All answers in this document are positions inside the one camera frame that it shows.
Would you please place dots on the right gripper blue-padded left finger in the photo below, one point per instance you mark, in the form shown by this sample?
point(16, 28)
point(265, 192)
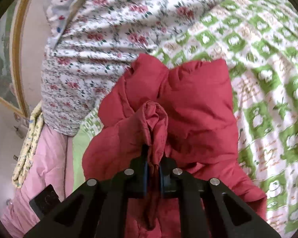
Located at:
point(97, 208)

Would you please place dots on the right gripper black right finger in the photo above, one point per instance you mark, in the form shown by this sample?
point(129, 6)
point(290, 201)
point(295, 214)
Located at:
point(208, 208)

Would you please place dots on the red quilted puffer jacket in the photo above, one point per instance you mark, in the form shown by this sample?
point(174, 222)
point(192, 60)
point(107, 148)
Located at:
point(184, 113)

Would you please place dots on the pink quilted blanket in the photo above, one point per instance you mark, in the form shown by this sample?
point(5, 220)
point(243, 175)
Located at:
point(53, 164)

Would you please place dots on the yellow floral blanket edge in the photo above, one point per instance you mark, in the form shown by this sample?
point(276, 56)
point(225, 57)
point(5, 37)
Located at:
point(29, 146)

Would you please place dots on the green white patterned quilt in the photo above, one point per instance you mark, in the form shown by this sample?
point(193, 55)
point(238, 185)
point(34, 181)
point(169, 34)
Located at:
point(259, 41)

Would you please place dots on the floral rose bed sheet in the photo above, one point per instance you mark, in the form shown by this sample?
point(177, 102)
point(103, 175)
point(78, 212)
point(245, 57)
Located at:
point(97, 46)

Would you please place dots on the light blue floral pillow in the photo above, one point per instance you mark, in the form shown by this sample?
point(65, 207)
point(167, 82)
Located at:
point(59, 14)

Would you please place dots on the gold framed wall picture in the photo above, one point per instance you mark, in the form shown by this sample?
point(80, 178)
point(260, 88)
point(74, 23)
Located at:
point(12, 18)

